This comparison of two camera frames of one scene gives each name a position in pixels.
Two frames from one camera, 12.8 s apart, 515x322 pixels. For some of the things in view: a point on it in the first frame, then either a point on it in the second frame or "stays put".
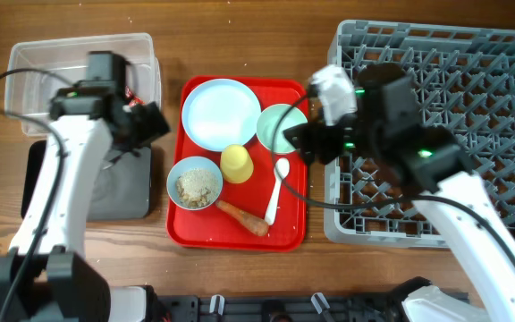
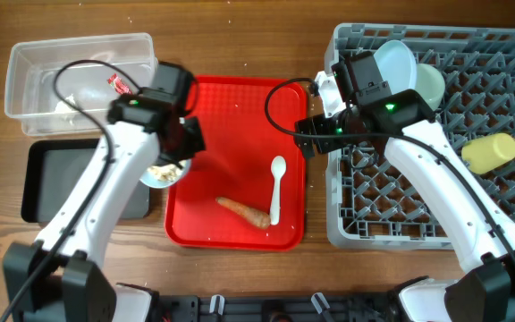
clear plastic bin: (29, 93) stays put
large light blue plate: (220, 113) to (397, 65)
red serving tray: (224, 190) stays put
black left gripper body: (148, 123) to (185, 143)
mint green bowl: (267, 122) to (429, 84)
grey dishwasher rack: (483, 86) stays put
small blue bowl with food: (194, 182) to (165, 175)
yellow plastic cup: (236, 164) to (482, 153)
